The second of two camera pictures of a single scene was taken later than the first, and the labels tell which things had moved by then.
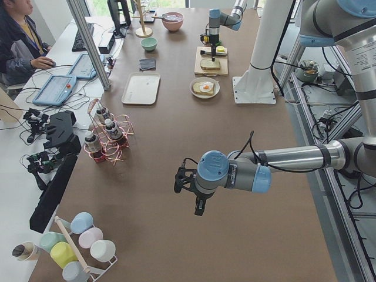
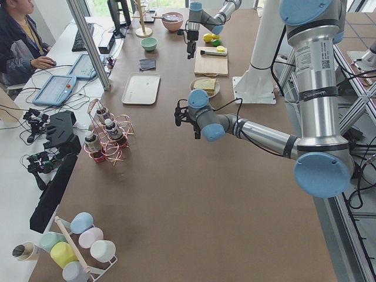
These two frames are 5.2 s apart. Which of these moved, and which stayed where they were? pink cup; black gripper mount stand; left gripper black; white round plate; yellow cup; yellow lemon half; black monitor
Moved: left gripper black
Stayed: pink cup; black gripper mount stand; yellow lemon half; yellow cup; white round plate; black monitor
